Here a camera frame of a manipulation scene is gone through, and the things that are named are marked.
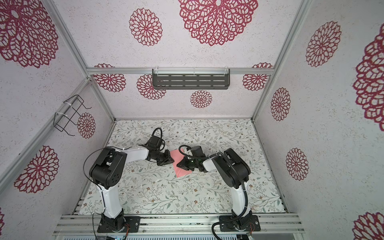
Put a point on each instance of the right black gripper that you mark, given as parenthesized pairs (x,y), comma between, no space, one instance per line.
(184,161)

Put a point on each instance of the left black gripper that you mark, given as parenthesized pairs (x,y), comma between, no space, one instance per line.
(167,159)

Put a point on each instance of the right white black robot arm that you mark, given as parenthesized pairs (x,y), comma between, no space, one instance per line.
(231,167)

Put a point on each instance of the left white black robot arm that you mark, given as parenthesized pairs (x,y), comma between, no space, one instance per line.
(108,168)

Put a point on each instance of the right wrist camera with cable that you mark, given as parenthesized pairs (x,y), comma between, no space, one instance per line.
(193,152)

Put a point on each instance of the dark grey slotted wall shelf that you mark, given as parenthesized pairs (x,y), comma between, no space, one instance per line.
(191,80)

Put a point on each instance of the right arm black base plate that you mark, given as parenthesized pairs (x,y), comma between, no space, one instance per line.
(249,223)

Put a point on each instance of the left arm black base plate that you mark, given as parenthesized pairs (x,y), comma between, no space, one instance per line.
(121,224)

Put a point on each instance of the black wire wall rack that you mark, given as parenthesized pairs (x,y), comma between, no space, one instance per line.
(63,119)

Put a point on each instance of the aluminium front rail base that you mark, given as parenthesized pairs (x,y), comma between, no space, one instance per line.
(179,224)

